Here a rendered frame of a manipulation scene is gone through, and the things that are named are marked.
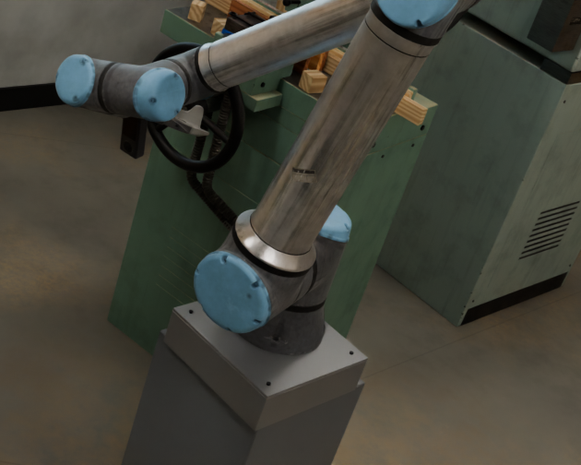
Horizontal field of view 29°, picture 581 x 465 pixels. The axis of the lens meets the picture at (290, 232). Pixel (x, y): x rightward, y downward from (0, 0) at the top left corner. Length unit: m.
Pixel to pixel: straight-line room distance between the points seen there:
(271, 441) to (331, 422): 0.18
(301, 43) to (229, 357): 0.58
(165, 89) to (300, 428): 0.71
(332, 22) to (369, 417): 1.51
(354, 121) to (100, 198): 2.05
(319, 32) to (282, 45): 0.08
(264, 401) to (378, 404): 1.19
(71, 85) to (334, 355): 0.70
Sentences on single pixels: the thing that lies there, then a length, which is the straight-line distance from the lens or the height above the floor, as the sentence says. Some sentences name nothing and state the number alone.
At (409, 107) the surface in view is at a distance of 2.53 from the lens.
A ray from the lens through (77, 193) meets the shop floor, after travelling 3.65.
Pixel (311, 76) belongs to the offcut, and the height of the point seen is 0.94.
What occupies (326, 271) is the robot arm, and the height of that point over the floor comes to 0.82.
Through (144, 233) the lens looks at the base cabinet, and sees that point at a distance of 2.91.
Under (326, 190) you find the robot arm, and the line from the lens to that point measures 1.75.
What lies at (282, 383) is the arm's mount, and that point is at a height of 0.63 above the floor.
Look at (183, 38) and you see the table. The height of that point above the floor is 0.86.
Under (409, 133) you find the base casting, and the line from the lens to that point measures 2.90.
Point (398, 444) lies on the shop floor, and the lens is 3.05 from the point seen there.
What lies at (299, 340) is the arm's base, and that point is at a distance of 2.09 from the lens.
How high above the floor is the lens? 1.84
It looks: 29 degrees down
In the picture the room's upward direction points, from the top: 19 degrees clockwise
